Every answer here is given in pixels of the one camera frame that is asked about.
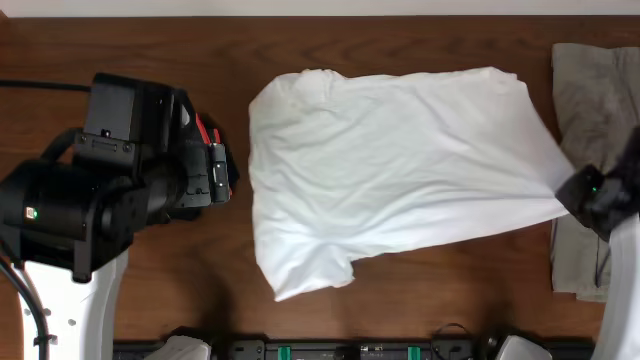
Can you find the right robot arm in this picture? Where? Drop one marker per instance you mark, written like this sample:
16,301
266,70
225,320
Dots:
619,333

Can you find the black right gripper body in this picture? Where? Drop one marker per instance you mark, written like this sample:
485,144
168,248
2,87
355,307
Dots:
583,195

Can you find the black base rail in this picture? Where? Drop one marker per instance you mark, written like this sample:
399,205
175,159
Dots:
450,342

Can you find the beige folded trousers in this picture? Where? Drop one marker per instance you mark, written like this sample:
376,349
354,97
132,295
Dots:
596,99

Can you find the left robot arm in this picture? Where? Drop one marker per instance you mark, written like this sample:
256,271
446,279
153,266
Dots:
66,231

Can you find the white t-shirt with print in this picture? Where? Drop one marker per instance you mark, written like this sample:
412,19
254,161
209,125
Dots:
349,168

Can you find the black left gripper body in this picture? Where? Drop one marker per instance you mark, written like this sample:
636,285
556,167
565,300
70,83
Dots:
198,167

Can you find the black shorts red grey waistband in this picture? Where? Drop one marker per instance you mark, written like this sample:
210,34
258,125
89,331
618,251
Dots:
224,171

